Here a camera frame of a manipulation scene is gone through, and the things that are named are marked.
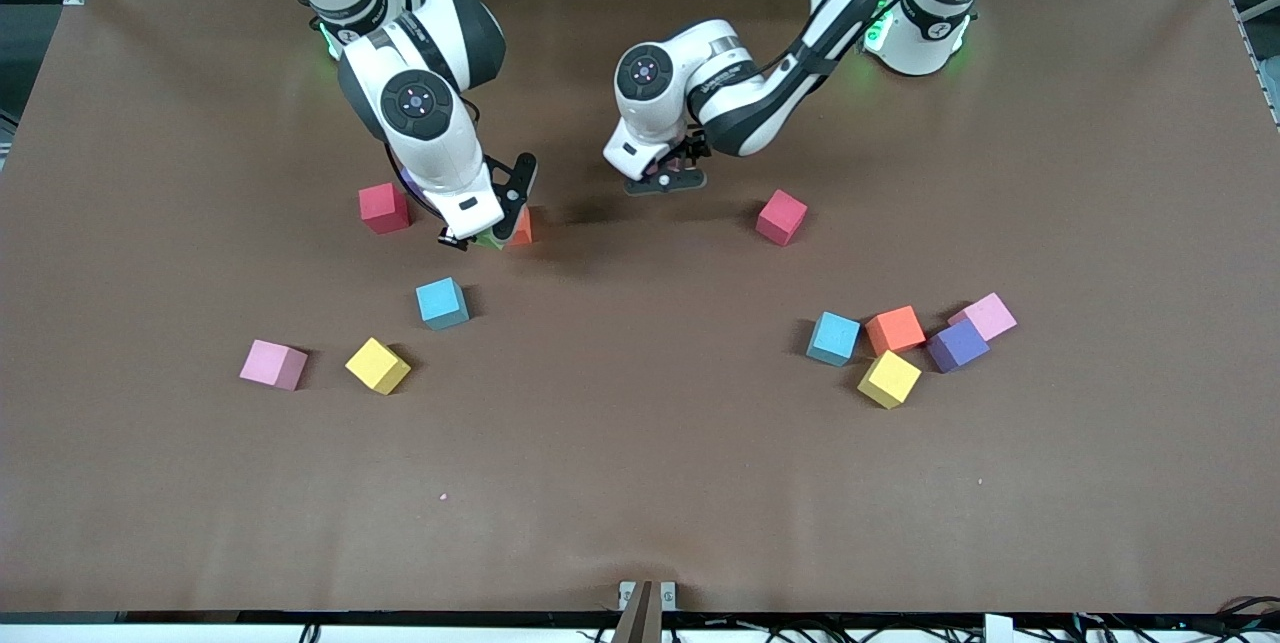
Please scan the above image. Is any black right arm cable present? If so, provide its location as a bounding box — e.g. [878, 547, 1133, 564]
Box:
[383, 145, 446, 222]

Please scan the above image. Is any yellow foam cube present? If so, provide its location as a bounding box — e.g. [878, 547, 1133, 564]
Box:
[344, 336, 413, 396]
[856, 349, 923, 411]

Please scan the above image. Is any black cable bundle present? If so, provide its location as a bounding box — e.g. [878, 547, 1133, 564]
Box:
[1213, 595, 1280, 636]

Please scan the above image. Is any silver metal bracket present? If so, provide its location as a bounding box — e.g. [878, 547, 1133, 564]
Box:
[617, 580, 678, 612]

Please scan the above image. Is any brown table cover sheet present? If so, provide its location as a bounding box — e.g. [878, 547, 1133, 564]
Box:
[0, 0, 1280, 614]

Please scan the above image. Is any red foam cube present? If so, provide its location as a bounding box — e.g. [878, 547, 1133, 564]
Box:
[358, 182, 412, 236]
[755, 188, 809, 247]

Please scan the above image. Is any brown camera stand post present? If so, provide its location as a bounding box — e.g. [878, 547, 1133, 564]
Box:
[610, 581, 664, 643]

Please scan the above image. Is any cyan foam cube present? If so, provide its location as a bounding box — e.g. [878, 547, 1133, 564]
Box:
[805, 311, 863, 368]
[415, 277, 471, 331]

